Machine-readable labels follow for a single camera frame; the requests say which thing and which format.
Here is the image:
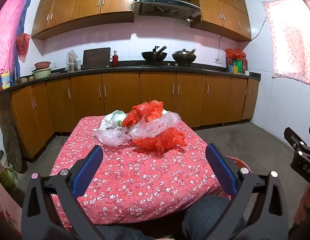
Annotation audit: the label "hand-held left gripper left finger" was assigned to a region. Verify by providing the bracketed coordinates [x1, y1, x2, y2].
[21, 144, 104, 240]

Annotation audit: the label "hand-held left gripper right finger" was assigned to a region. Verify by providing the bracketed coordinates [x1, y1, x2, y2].
[202, 143, 289, 240]

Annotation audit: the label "red plastic bin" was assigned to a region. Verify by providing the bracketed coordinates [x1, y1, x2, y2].
[224, 156, 252, 174]

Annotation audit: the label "clear bubble plastic bag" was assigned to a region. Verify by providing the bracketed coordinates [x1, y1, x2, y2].
[93, 127, 132, 147]
[129, 112, 182, 140]

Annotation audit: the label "white plastic bag green print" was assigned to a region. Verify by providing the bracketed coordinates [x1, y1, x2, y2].
[100, 110, 128, 131]

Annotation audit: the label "orange plastic bag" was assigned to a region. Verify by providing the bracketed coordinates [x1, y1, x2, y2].
[122, 100, 164, 127]
[132, 127, 187, 153]

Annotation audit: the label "person's right hand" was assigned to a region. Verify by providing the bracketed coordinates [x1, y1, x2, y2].
[294, 184, 310, 228]

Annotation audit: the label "person's right leg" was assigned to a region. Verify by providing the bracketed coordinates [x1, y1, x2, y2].
[182, 194, 247, 240]

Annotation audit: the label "person's leg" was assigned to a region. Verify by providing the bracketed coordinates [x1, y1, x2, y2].
[95, 226, 155, 240]
[182, 194, 247, 240]

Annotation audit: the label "red floral tablecloth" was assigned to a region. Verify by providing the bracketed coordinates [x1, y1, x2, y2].
[48, 115, 232, 227]

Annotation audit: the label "person's left leg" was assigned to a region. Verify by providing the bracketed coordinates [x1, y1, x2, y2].
[95, 226, 155, 240]

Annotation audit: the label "round wooden board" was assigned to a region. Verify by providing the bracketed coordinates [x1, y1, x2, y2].
[1, 122, 28, 174]

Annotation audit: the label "glass jar white lid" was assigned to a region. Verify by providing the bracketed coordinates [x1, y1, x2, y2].
[0, 150, 19, 193]

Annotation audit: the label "wooden base cabinets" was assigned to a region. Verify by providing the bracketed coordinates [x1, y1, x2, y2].
[11, 71, 260, 159]

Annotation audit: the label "pink floral cloth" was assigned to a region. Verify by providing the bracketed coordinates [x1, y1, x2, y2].
[0, 177, 23, 230]

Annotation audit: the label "floral window curtain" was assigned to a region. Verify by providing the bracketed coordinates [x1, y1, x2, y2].
[262, 0, 310, 87]

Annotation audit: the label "stacked bowls on counter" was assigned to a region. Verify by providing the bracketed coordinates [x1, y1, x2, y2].
[32, 69, 52, 80]

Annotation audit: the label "clear bag with jars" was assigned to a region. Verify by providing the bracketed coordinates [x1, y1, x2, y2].
[65, 49, 79, 72]

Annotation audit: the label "black countertop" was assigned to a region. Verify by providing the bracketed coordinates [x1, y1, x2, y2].
[0, 64, 261, 96]

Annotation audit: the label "dark rectangular board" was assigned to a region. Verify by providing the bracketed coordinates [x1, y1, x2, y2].
[82, 47, 111, 70]

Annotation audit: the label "gas stove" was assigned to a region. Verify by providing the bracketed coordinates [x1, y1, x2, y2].
[140, 62, 203, 69]

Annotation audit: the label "pink basin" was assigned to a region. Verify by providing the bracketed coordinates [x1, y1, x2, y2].
[34, 61, 51, 70]

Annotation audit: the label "black pan with lid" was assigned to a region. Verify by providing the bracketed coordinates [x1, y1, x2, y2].
[172, 48, 197, 65]

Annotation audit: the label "yellow detergent bottle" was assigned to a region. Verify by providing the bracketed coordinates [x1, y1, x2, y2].
[1, 70, 11, 90]

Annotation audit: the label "black wok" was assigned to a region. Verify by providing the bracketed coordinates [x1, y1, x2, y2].
[141, 46, 168, 63]

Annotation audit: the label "red hanging plastic bag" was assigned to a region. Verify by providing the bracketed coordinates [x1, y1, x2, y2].
[15, 33, 31, 63]

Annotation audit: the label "pink curtain blue edge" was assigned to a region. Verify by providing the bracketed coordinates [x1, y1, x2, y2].
[0, 0, 33, 92]

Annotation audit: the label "black power cable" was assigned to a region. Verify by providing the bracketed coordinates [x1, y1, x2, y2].
[217, 35, 224, 59]

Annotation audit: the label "wooden wall cabinet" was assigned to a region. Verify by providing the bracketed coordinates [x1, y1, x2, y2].
[32, 0, 135, 40]
[190, 0, 252, 42]

